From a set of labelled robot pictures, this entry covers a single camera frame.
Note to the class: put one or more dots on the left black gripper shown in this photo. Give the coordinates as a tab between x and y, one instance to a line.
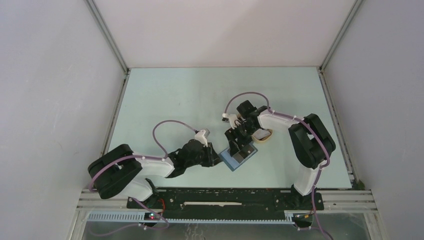
212	158

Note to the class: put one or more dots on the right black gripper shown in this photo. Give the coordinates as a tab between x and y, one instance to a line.
231	134

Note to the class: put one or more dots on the black credit card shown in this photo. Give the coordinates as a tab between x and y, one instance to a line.
245	153

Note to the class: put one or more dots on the blue leather card holder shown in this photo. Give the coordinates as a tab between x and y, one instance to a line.
233	162

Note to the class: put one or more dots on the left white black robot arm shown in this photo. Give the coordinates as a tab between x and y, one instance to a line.
122	172

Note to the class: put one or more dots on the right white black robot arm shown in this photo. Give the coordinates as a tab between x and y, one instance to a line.
312	143

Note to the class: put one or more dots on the oval wooden tray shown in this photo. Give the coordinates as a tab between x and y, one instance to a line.
260	136

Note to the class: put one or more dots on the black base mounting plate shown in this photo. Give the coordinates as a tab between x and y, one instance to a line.
234	203

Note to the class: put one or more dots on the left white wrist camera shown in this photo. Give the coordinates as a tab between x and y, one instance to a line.
202	136

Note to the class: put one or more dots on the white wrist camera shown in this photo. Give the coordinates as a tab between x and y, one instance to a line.
202	136
232	119

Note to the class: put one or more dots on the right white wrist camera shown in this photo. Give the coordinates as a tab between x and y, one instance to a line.
232	119

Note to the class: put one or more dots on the white cable duct strip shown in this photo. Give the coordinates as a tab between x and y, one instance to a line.
144	217

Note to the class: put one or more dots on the aluminium frame rail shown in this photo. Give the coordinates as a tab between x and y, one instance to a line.
334	201

